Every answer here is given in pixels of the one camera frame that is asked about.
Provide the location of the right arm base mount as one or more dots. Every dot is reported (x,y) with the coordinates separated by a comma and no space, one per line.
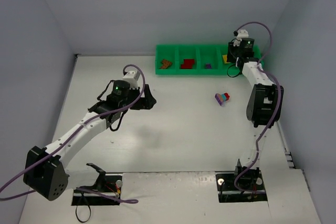
(239,187)

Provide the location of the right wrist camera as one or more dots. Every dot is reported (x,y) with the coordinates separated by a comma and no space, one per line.
(240,34)

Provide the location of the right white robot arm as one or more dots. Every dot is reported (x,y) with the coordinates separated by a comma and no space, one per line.
(264,105)

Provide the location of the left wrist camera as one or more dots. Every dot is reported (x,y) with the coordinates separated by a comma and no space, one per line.
(131,76)

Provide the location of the pink teal red lego cluster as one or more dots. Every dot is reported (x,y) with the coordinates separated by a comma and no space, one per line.
(222,98)

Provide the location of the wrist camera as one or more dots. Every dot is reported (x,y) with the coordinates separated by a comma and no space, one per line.
(240,34)
(131,76)

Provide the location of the brown lego plate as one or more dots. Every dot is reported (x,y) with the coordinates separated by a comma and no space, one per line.
(165,64)

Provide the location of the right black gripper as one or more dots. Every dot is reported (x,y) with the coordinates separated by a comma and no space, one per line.
(232,51)

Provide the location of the red lego brick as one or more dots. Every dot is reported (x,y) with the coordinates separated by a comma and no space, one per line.
(187,64)

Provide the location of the green compartment bin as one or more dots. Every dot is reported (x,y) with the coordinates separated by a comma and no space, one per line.
(201,53)

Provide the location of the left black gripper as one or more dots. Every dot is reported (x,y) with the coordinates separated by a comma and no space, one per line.
(140,98)

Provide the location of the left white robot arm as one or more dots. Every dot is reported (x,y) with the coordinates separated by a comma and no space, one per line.
(46,167)

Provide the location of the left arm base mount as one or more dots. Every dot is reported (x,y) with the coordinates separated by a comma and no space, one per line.
(106,183)

